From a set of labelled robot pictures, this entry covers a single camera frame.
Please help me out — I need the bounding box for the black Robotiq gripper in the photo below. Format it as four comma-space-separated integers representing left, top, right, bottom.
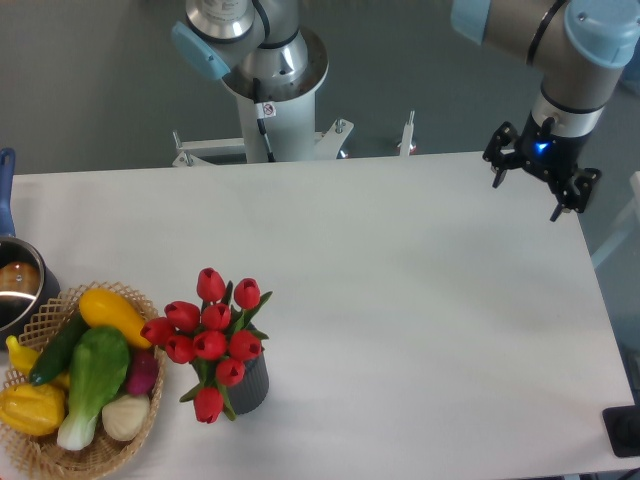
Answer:
482, 115, 602, 222

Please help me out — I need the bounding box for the red tulip bouquet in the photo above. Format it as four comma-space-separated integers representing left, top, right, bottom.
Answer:
141, 267, 272, 424

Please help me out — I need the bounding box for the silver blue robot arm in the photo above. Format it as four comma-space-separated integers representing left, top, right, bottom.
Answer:
171, 1, 639, 213

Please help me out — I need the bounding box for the dark grey ribbed vase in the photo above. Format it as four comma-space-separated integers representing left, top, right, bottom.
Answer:
227, 324, 269, 416

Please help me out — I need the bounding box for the black device at edge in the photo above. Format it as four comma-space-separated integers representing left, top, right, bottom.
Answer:
602, 405, 639, 458

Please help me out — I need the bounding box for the purple red radish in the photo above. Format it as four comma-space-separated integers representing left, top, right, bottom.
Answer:
125, 350, 159, 396

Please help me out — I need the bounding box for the yellow squash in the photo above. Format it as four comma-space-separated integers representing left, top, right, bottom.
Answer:
78, 288, 152, 349

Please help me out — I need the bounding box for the green bok choy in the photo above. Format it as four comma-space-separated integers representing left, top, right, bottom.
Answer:
57, 326, 130, 451

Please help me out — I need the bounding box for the white garlic bulb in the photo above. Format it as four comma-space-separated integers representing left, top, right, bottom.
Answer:
102, 394, 150, 442

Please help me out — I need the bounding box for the dark green cucumber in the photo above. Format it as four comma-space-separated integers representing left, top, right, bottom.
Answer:
28, 312, 89, 386

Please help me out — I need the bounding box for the small yellow gourd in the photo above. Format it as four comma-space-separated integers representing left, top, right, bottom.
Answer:
5, 335, 70, 391

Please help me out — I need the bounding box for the orange yellow pumpkin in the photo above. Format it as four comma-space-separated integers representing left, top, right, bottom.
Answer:
1, 383, 66, 437

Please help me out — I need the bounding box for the woven wicker basket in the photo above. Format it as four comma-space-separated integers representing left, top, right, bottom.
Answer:
1, 282, 166, 479

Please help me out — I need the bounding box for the white metal table frame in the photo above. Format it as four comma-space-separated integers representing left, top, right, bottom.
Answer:
171, 110, 417, 169

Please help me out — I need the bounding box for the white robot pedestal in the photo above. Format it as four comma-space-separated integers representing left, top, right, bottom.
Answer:
223, 27, 328, 164

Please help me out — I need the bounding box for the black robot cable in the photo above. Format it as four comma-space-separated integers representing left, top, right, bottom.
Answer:
252, 78, 277, 164

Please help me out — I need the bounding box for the blue handled saucepan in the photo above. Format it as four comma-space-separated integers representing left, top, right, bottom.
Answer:
1, 148, 61, 352

